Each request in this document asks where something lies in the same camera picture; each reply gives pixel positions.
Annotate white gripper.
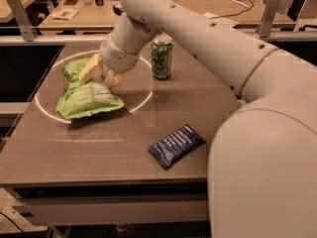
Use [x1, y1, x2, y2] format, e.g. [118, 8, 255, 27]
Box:
[79, 35, 140, 88]

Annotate green rice chip bag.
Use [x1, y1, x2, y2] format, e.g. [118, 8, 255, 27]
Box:
[55, 57, 124, 119]

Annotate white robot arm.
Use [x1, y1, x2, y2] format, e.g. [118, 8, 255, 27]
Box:
[79, 0, 317, 238]

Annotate green soda can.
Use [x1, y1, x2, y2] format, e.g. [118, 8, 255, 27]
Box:
[151, 35, 172, 79]

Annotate black sunglasses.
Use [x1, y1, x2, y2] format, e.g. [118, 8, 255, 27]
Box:
[113, 5, 123, 16]

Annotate white card on desk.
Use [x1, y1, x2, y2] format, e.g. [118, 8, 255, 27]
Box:
[52, 8, 79, 20]

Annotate brown phone on desk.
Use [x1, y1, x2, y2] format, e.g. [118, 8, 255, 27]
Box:
[63, 0, 79, 5]

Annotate blue snack packet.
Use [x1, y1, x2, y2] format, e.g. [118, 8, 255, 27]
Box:
[148, 124, 205, 169]

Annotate white drawer under table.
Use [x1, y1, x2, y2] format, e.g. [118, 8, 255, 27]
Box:
[14, 195, 209, 226]

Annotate left metal bracket post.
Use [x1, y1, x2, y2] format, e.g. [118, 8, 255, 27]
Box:
[7, 0, 38, 42]

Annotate metal bracket post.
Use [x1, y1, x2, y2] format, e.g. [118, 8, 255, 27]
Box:
[256, 0, 280, 38]
[7, 0, 38, 42]

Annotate black cable on desk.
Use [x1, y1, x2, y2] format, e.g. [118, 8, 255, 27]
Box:
[201, 0, 256, 20]

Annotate right metal bracket post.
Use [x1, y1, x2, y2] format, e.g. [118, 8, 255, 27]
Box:
[256, 0, 280, 38]

